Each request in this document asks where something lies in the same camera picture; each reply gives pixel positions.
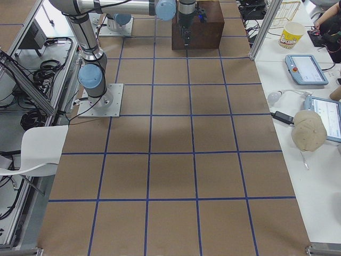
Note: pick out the aluminium frame post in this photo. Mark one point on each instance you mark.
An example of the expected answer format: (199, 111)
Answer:
(268, 19)

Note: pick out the white light bulb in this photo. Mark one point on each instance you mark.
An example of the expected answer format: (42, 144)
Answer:
(274, 97)

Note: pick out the dark wooden drawer cabinet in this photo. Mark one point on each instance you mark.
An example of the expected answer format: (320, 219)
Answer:
(203, 35)

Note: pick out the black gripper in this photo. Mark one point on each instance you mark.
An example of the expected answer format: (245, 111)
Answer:
(185, 20)

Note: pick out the white chair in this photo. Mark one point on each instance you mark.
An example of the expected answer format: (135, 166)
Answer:
(41, 150)

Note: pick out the teach pendant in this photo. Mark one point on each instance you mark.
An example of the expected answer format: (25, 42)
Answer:
(329, 111)
(305, 70)

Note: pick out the teach pendant far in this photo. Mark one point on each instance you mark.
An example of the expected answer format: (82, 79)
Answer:
(305, 70)

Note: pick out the person in black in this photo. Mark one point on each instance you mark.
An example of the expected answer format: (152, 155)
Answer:
(328, 28)

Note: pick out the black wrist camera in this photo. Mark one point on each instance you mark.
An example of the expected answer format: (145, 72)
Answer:
(201, 14)

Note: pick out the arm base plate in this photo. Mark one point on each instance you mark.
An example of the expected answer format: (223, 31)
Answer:
(103, 31)
(108, 106)

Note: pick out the popcorn bucket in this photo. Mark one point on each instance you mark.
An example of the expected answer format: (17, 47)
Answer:
(291, 34)

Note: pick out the gold wire rack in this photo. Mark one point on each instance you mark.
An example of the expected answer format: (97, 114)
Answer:
(286, 12)

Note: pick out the teach pendant near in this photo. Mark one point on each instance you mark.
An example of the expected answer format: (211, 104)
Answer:
(329, 111)

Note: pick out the black power adapter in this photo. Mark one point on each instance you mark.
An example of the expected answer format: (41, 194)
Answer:
(282, 117)

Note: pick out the beige cap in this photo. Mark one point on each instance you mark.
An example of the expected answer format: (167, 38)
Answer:
(309, 132)

